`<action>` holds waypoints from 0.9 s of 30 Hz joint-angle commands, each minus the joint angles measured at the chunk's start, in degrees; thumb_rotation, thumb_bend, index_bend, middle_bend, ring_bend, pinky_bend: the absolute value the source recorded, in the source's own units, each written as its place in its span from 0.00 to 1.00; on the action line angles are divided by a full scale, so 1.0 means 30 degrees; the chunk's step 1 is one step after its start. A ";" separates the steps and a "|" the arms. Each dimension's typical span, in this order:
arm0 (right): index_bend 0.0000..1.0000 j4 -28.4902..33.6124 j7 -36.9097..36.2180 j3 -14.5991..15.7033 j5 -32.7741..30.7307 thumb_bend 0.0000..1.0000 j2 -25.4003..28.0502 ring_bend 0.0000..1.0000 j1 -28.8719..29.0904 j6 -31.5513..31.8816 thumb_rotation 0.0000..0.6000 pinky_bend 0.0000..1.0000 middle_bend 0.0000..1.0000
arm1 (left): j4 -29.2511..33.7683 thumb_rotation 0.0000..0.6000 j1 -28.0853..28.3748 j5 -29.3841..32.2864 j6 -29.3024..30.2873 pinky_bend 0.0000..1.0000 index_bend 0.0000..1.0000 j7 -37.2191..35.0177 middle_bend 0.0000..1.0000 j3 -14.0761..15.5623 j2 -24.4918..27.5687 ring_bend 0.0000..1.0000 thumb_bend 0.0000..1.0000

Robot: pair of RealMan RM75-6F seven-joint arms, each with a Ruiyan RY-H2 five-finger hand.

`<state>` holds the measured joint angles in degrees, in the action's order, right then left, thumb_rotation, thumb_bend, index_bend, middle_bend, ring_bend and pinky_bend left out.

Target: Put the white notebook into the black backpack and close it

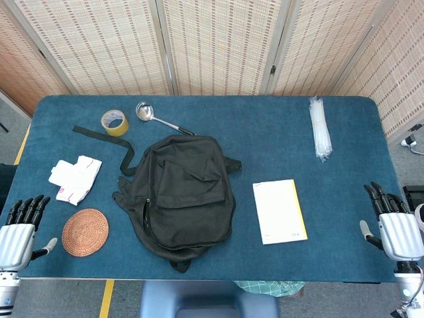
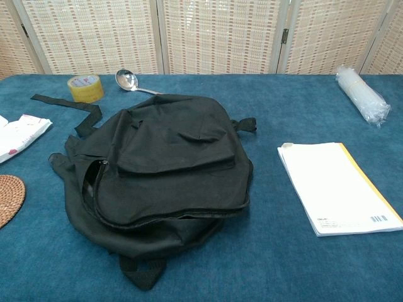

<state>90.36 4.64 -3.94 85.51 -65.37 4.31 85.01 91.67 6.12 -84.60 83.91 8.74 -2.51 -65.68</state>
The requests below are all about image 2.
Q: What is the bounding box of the black fabric backpack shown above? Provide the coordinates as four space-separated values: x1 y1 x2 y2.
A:
30 93 258 292

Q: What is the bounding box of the white book with yellow spine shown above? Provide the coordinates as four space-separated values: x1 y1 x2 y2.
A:
276 142 403 237

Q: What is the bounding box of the silver metal ladle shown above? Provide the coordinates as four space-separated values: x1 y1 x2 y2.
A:
115 69 164 96

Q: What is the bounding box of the yellow packing tape roll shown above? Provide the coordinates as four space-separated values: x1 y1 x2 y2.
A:
67 74 105 104

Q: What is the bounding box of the blue velvet table cover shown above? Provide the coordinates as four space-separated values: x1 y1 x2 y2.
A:
0 74 403 302

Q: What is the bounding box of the woven folding screen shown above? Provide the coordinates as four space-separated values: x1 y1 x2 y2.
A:
0 0 403 81

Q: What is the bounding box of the clear plastic straw bundle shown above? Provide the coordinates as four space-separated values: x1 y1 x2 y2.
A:
334 64 392 128

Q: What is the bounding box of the white tissue packet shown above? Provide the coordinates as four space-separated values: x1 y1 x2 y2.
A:
0 113 53 164

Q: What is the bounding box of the round woven rattan coaster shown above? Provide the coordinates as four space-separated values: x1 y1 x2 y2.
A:
0 174 26 230

